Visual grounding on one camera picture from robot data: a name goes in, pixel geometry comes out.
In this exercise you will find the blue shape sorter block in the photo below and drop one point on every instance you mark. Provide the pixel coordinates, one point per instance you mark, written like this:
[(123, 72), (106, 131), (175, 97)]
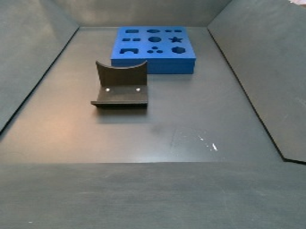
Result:
[(161, 45)]

